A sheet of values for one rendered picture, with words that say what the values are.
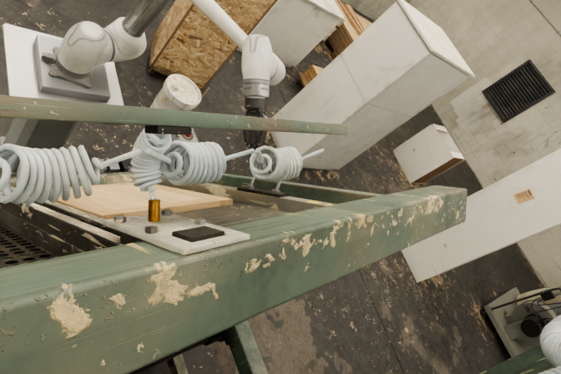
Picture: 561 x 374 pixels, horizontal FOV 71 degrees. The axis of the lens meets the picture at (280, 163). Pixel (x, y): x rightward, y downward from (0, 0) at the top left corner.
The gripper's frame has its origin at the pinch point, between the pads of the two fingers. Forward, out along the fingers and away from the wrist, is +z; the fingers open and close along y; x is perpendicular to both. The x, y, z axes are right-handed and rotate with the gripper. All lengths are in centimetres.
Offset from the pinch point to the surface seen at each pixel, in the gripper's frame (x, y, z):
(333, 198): 20.0, 20.3, 13.7
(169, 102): 73, -162, -30
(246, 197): -4.0, 1.1, 13.6
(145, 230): -72, 53, 5
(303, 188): 20.0, 6.7, 11.6
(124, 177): -17, -57, 11
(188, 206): -26.7, -0.5, 14.4
